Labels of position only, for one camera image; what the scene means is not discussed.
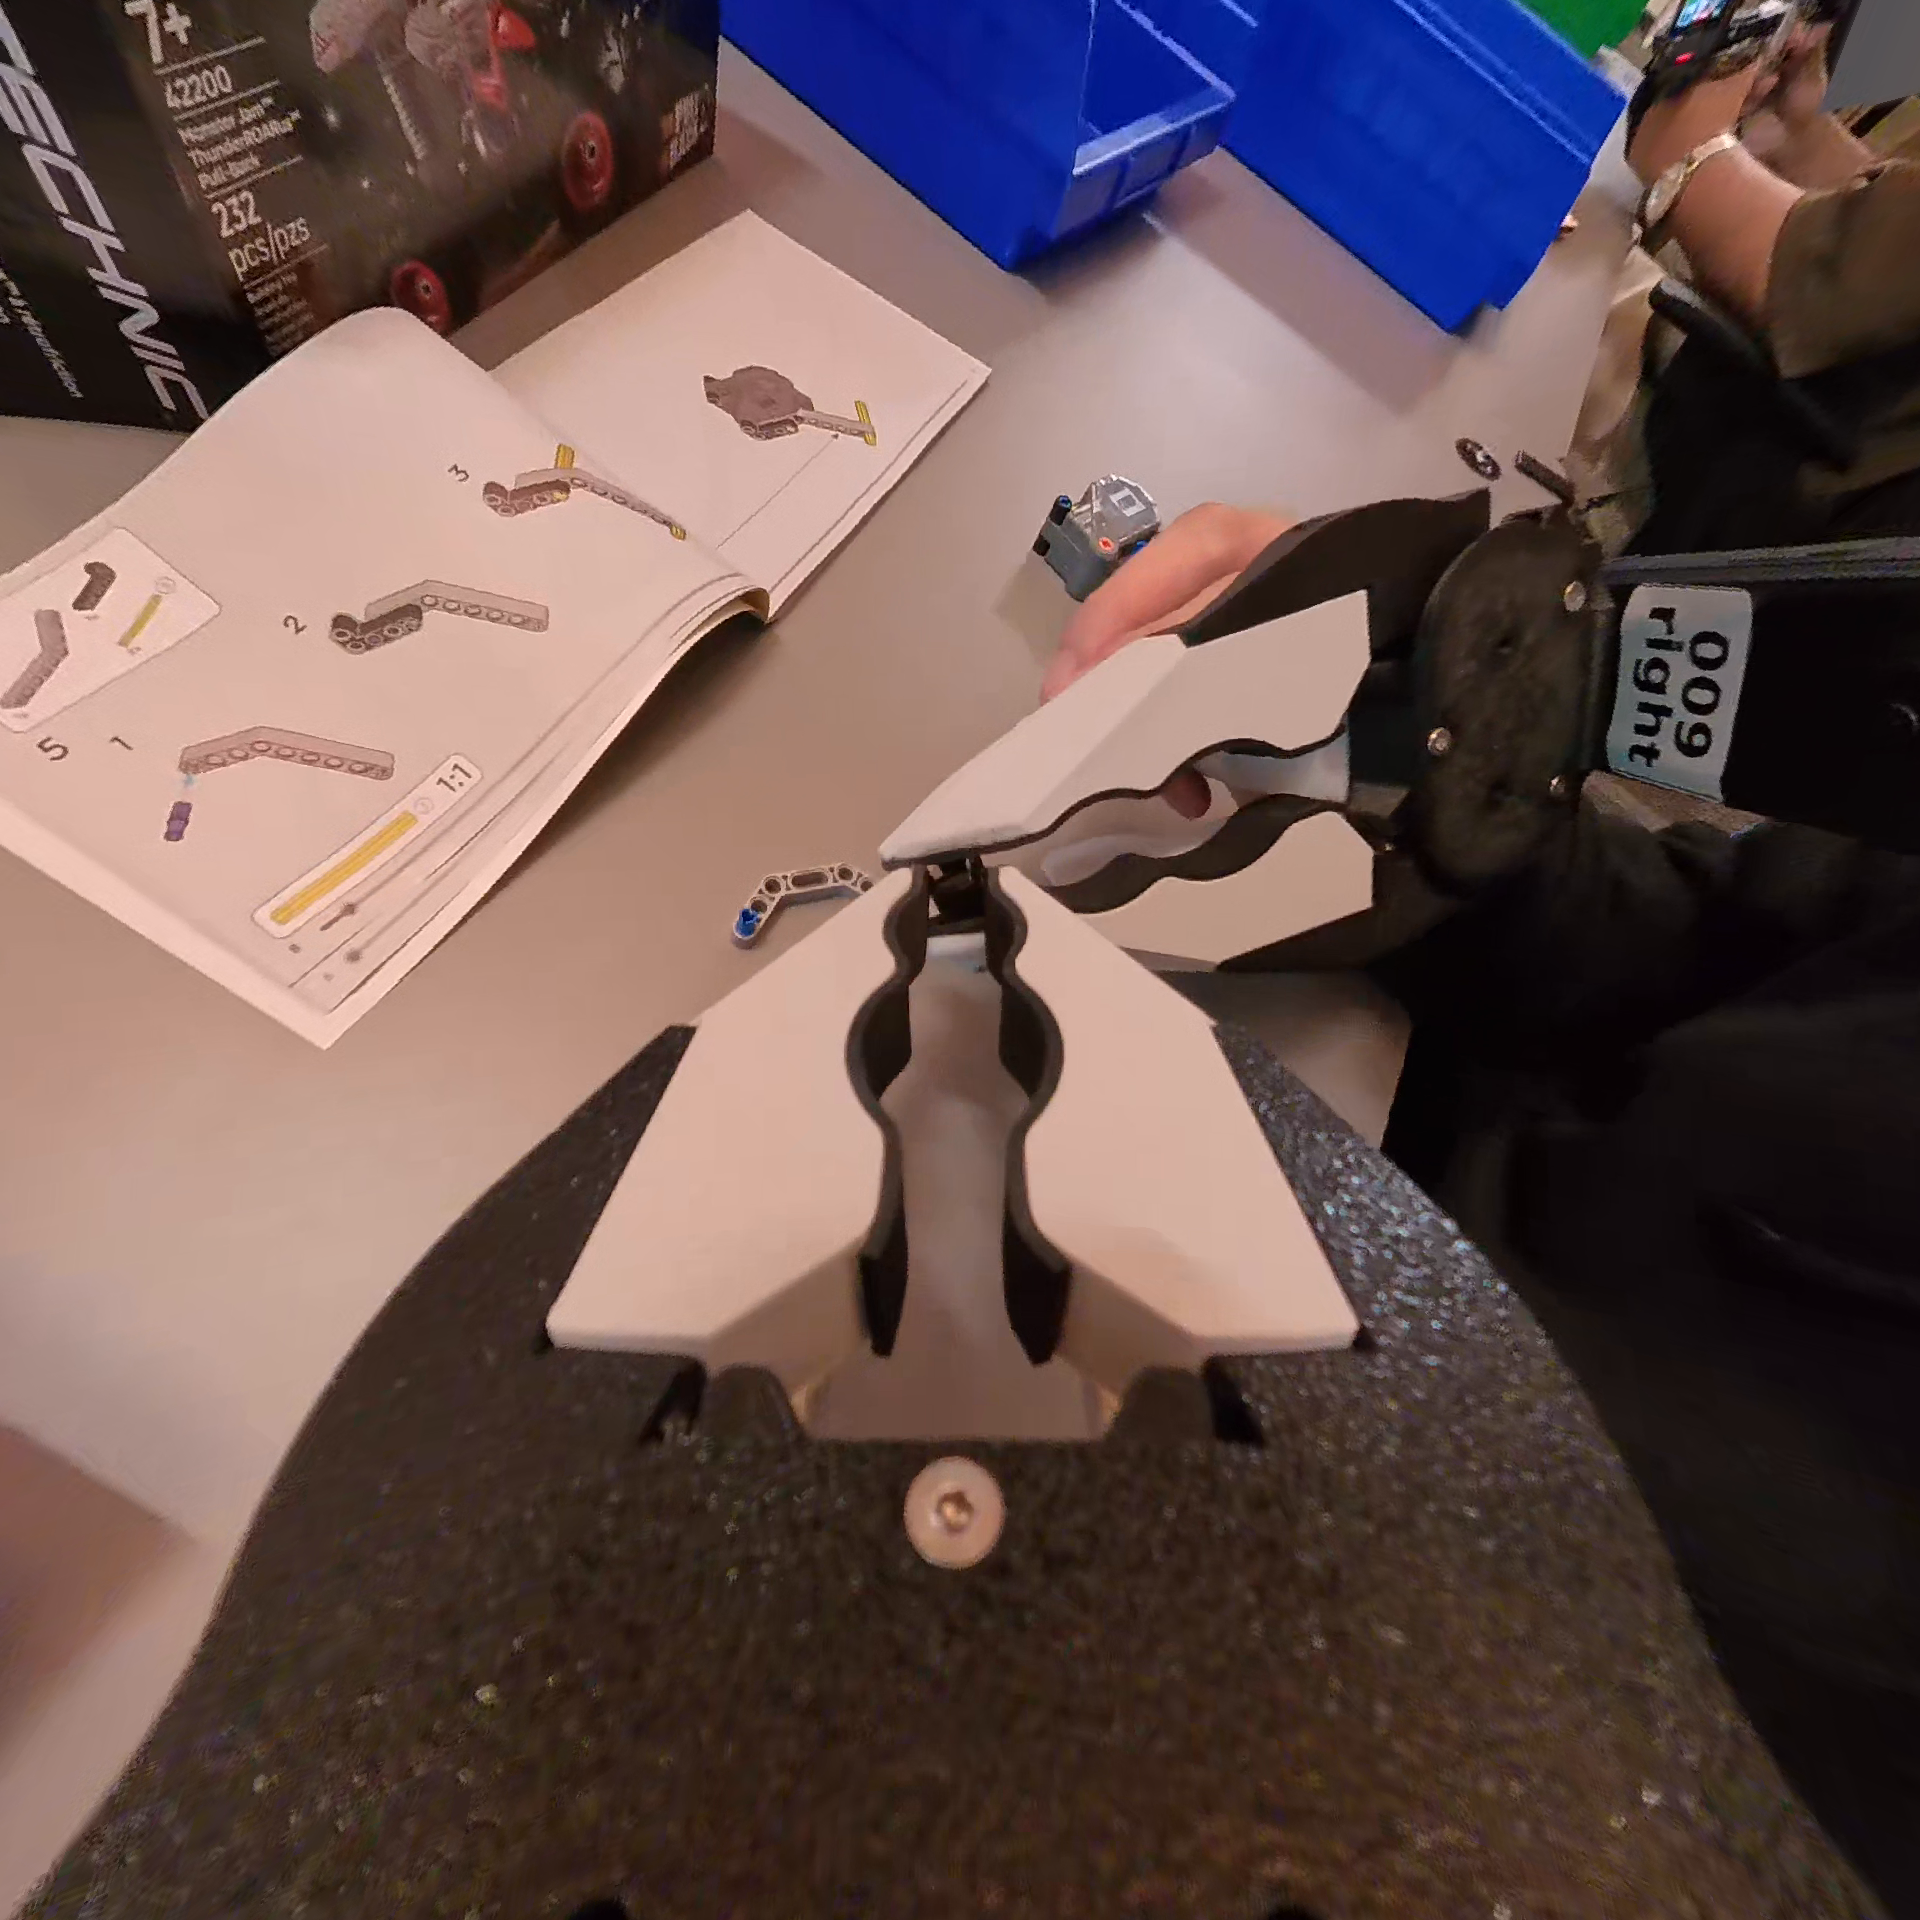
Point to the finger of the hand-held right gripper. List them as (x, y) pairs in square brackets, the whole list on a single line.
[(1171, 704), (1276, 848)]

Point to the blue storage bin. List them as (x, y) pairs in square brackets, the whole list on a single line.
[(1395, 136), (930, 89)]

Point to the another person's forearm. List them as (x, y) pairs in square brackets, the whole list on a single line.
[(1844, 254)]

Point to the black toy beam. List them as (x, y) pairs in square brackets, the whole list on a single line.
[(955, 896)]

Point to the person's right forearm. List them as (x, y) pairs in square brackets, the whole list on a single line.
[(1723, 961)]

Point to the person's right hand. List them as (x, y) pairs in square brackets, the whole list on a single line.
[(1155, 585)]

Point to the person in black hoodie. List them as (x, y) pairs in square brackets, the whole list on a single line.
[(1723, 1424)]

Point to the grey angled toy beam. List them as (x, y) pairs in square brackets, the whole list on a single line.
[(809, 886)]

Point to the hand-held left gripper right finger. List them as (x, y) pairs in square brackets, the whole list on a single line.
[(1184, 1200)]

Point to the grey toy motor block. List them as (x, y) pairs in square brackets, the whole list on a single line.
[(1108, 524)]

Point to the small black toy pin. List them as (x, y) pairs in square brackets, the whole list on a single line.
[(1539, 474)]

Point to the open instruction booklet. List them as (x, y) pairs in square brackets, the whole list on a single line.
[(375, 600)]

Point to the black toy set box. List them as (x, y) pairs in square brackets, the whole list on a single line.
[(300, 150)]

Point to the grey desk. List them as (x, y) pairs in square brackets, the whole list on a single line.
[(224, 1200)]

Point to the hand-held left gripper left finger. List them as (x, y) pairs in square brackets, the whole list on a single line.
[(704, 1200)]

